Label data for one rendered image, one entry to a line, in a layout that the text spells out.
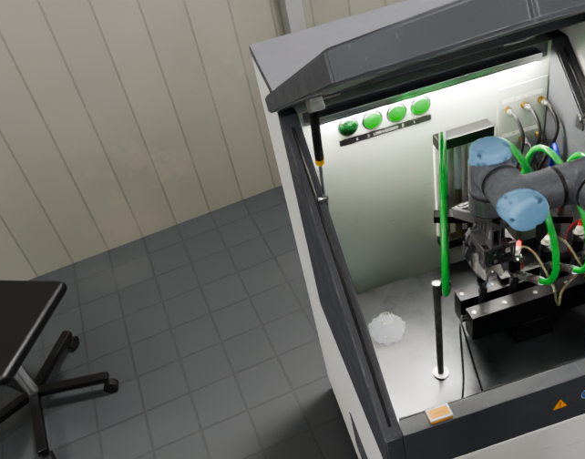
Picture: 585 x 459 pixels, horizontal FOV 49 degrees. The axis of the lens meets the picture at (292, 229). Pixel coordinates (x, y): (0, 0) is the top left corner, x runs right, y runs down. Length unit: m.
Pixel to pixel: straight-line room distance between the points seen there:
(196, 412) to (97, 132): 1.45
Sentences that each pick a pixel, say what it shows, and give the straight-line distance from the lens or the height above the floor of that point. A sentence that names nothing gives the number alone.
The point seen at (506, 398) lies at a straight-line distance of 1.49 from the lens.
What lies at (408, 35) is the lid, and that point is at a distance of 0.63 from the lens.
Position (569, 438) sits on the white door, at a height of 0.70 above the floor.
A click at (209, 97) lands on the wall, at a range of 3.35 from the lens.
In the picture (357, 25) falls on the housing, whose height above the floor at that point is 1.50.
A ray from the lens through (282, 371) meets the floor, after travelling 2.78.
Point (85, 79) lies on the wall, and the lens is 3.21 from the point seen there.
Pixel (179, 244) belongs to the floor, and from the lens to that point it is 3.54.
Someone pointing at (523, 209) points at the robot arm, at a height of 1.44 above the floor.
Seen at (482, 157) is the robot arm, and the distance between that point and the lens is 1.22.
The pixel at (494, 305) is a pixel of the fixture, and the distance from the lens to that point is 1.61.
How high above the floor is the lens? 2.18
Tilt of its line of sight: 40 degrees down
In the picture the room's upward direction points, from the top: 14 degrees counter-clockwise
